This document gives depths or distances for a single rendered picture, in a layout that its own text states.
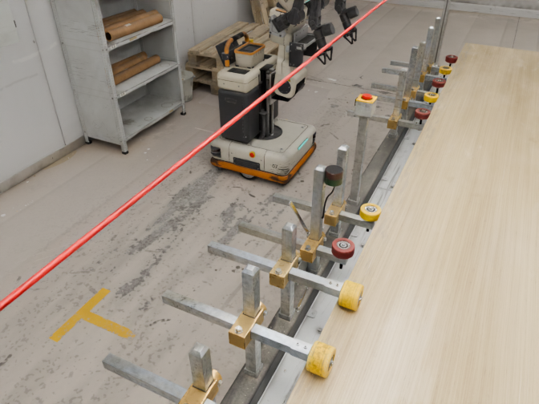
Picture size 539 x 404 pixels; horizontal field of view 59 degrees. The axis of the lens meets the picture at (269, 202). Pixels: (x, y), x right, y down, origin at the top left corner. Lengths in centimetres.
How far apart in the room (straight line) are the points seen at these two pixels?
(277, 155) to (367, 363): 232
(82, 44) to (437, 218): 298
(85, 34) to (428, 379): 334
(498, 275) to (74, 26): 332
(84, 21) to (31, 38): 40
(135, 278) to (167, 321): 40
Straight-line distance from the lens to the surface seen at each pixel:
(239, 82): 338
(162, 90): 486
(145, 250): 312
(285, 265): 149
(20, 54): 396
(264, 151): 350
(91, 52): 397
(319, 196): 163
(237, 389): 154
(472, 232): 188
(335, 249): 166
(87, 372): 257
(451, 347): 146
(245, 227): 181
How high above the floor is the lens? 199
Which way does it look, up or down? 35 degrees down
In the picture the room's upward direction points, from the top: straight up
